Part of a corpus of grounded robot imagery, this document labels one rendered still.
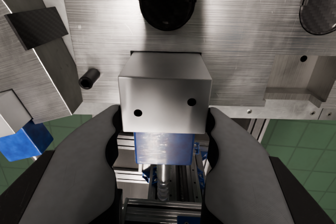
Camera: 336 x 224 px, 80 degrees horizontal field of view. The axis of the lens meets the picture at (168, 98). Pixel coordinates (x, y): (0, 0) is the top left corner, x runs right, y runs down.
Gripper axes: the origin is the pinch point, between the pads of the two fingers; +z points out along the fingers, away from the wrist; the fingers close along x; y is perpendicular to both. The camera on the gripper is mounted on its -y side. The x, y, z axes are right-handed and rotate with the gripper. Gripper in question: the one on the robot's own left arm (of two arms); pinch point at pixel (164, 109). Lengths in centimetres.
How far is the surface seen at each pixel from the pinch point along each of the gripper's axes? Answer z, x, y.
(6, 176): 91, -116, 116
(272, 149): 93, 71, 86
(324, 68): 5.8, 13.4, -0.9
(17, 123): 5.7, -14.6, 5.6
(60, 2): 13.1, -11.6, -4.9
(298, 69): 7.0, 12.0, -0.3
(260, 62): 4.3, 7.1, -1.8
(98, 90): 4.1, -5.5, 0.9
